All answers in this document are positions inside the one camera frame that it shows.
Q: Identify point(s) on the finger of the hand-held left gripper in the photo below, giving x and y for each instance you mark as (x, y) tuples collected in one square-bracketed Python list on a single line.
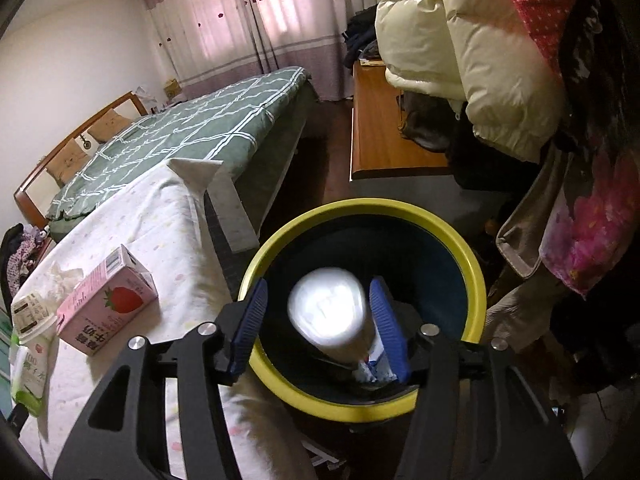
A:
[(17, 414)]

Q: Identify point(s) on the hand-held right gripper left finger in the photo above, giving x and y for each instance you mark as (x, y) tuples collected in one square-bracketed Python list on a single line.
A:
[(250, 320)]

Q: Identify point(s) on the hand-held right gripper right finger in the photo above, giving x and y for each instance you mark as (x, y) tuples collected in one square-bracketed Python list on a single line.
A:
[(387, 325)]

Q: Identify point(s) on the green and white carton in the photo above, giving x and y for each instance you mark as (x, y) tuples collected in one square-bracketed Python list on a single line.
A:
[(30, 375)]

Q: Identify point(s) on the white plastic bottle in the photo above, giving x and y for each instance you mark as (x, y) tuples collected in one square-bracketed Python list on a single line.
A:
[(325, 310)]

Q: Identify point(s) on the yellow rimmed dark trash bin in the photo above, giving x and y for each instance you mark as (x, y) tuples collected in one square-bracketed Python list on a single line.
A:
[(350, 207)]

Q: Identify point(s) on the small white barcode carton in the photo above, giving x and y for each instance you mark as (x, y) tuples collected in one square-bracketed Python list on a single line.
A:
[(30, 310)]

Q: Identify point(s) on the pink strawberry milk carton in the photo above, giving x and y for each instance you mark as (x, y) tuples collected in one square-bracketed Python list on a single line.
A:
[(100, 310)]

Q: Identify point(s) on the white crumpled plastic sheet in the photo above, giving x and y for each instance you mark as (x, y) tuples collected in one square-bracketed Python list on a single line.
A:
[(62, 277)]

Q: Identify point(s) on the patterned light cloth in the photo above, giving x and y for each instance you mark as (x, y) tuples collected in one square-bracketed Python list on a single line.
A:
[(30, 255)]

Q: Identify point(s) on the wooden bed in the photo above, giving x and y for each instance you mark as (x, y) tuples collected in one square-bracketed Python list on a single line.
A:
[(287, 160)]

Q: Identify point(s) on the wooden desk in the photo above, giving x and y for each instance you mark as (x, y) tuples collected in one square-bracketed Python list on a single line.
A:
[(385, 135)]

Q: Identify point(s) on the green checked quilt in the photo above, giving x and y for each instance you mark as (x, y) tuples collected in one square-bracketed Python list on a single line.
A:
[(175, 130)]

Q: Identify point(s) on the dark brown bag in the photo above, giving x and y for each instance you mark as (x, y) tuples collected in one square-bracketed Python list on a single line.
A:
[(427, 122)]

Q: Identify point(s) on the floral pink garment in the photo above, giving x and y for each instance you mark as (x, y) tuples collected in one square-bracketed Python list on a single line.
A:
[(590, 220)]

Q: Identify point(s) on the brown pillow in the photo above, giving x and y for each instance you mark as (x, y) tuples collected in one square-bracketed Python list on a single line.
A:
[(110, 126), (70, 160)]

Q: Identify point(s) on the tissue box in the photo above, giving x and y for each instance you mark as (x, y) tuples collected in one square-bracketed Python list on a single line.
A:
[(173, 89)]

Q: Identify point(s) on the cream down jacket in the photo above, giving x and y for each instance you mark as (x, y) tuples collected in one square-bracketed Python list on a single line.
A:
[(475, 60)]

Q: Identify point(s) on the pile of dark clothes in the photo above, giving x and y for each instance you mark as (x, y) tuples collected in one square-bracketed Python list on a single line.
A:
[(362, 30)]

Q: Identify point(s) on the pink and white curtain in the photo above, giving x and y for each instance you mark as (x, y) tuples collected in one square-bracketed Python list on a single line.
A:
[(310, 25), (200, 25)]

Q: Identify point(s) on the dark patterned garment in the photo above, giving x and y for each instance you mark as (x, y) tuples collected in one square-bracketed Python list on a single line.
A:
[(605, 75)]

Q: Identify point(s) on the pink dotted jacket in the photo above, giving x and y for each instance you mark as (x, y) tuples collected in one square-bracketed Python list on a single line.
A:
[(540, 0)]

